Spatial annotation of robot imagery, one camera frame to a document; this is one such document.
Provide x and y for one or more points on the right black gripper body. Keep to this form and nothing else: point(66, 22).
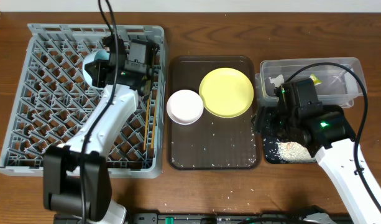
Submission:
point(270, 124)

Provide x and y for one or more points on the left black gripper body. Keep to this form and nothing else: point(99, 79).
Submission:
point(101, 71)

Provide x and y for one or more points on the light blue bowl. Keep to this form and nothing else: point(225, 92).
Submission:
point(99, 54)

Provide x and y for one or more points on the white tissue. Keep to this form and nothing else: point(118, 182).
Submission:
point(277, 81)

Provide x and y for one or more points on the wooden chopstick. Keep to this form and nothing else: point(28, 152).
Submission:
point(154, 106)
point(146, 123)

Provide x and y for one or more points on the green orange snack wrapper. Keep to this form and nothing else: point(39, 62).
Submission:
point(315, 79)

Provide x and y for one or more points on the white round bowl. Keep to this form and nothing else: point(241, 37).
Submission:
point(185, 107)

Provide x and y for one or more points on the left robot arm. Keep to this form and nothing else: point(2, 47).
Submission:
point(76, 179)

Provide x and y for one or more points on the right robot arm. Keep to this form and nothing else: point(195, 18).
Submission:
point(343, 163)

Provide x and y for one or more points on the black plastic waste tray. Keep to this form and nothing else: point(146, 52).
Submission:
point(288, 138)

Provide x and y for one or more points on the pile of rice waste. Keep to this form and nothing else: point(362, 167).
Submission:
point(277, 152)

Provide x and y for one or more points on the grey plastic dishwasher rack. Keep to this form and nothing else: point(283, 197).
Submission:
point(53, 101)

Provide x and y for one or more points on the clear plastic waste bin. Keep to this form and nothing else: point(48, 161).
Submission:
point(338, 86)

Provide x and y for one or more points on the yellow round plate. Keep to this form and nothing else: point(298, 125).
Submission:
point(226, 92)

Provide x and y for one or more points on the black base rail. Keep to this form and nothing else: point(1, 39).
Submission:
point(145, 218)

